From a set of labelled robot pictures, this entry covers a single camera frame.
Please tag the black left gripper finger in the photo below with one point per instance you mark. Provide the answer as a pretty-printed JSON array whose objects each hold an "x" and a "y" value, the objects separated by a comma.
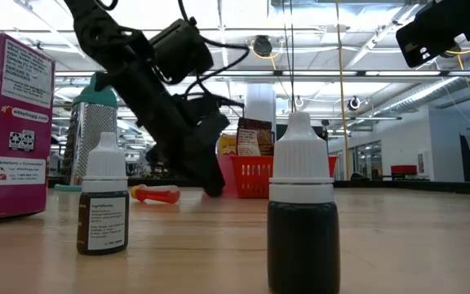
[
  {"x": 206, "y": 122},
  {"x": 190, "y": 163}
]

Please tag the red plastic basket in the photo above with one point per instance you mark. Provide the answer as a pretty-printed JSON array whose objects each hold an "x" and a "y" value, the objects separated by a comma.
[{"x": 251, "y": 175}]

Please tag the red background stool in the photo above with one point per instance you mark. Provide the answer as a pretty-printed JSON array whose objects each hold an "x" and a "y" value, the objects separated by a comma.
[{"x": 403, "y": 169}]

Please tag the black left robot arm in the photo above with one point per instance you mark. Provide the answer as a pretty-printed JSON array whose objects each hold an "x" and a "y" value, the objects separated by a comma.
[{"x": 96, "y": 28}]

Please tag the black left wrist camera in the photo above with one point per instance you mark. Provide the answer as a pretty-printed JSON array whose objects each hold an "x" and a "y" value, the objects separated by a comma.
[{"x": 180, "y": 49}]

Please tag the red dropper bottle white cap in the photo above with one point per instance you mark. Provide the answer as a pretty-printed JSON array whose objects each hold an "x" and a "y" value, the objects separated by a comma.
[{"x": 302, "y": 204}]

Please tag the black aluminium table frame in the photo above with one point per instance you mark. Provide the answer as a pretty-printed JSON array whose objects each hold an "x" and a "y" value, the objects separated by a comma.
[{"x": 422, "y": 187}]

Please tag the orange liquid small bottle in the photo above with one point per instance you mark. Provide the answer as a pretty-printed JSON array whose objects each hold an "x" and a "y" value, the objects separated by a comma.
[{"x": 157, "y": 195}]

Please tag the pink plastic tray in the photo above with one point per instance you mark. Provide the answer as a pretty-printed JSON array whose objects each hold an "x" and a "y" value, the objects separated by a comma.
[{"x": 229, "y": 171}]

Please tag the dark dropper bottle white label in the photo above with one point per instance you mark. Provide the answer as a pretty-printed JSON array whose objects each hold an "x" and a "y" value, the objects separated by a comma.
[{"x": 102, "y": 220}]

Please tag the yellow Corn Pops cereal box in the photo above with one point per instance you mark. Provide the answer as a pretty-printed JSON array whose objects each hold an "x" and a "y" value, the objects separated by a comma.
[{"x": 227, "y": 145}]

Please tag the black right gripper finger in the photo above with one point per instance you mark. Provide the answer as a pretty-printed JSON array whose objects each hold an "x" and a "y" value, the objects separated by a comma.
[{"x": 422, "y": 41}]

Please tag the brown spice packet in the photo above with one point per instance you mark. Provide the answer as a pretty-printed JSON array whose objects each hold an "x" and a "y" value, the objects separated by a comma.
[{"x": 255, "y": 136}]

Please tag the magenta Raisin Bran cereal box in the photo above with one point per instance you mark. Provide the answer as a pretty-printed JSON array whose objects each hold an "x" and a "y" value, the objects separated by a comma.
[{"x": 14, "y": 122}]

